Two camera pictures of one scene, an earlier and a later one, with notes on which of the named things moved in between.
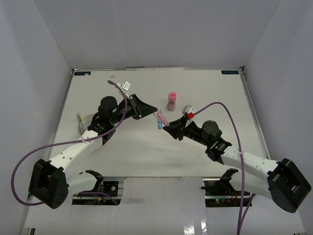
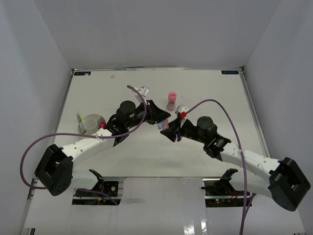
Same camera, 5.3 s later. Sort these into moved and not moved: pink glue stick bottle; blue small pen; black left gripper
Moved: black left gripper
Not moved: pink glue stick bottle; blue small pen
